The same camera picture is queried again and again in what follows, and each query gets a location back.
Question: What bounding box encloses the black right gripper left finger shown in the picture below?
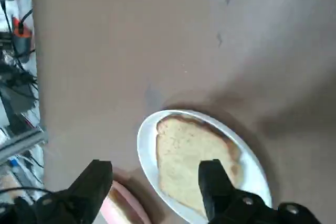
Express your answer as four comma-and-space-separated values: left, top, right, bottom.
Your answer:
0, 159, 114, 224

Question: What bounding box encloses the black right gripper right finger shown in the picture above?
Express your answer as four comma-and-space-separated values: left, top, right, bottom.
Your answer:
198, 158, 324, 224

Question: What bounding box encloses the brown bread slice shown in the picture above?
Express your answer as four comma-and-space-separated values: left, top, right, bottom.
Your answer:
156, 114, 245, 220
108, 186, 133, 224

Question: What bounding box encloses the pink round plate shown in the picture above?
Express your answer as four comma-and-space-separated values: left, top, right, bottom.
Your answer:
101, 168, 151, 224

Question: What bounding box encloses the white round plate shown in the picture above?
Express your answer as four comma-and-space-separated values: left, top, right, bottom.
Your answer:
136, 109, 274, 224

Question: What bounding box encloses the orange black plug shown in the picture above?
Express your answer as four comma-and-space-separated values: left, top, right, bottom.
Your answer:
10, 16, 34, 51

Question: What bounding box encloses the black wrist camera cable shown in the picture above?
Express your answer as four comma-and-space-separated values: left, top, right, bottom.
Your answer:
0, 186, 55, 199

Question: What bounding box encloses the aluminium frame rail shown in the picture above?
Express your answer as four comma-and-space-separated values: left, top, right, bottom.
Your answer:
0, 126, 48, 162

